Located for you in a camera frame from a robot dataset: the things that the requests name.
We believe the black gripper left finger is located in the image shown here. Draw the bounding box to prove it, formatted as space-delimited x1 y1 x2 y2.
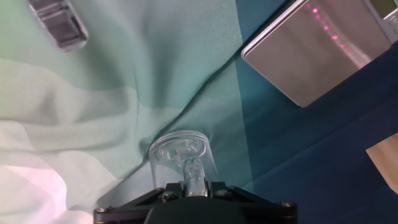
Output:
93 182 189 224

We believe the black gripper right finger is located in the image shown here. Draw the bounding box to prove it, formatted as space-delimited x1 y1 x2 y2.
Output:
206 181 299 224

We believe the clear glass cup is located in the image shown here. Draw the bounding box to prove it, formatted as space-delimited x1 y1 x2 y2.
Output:
148 129 219 197

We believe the teal and white tablecloth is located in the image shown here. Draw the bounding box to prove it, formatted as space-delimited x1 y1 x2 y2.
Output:
0 0 398 224

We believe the wooden block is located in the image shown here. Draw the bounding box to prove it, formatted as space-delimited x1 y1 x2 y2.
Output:
365 132 398 195

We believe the silver digital kitchen scale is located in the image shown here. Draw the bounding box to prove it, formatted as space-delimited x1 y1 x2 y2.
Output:
241 0 398 108

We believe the black wire cup rack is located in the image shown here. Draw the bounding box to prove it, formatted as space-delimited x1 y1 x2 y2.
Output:
27 0 90 53

